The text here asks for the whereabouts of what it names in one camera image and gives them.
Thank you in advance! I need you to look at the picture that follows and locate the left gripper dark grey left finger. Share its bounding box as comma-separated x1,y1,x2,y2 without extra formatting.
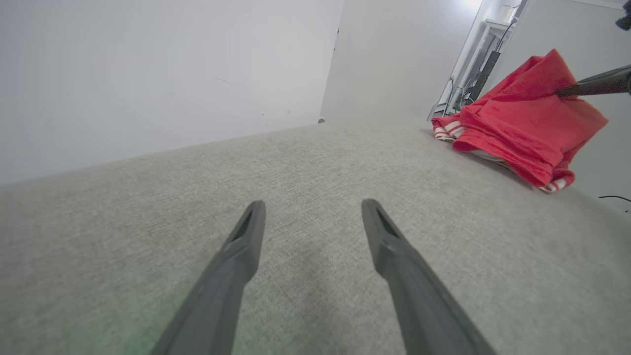
150,200,267,355

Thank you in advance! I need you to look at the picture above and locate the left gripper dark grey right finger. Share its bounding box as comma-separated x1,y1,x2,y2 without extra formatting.
361,198,496,355

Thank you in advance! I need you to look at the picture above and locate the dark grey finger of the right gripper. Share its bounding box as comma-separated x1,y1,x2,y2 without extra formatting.
556,64,631,98

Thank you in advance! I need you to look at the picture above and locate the red garment with white trim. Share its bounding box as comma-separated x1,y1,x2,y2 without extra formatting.
432,48,610,193

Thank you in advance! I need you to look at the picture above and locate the white equipment stand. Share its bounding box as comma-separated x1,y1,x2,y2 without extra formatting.
428,0,528,120

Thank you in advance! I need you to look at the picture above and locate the black cable on floor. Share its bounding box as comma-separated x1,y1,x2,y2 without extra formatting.
598,194,631,213

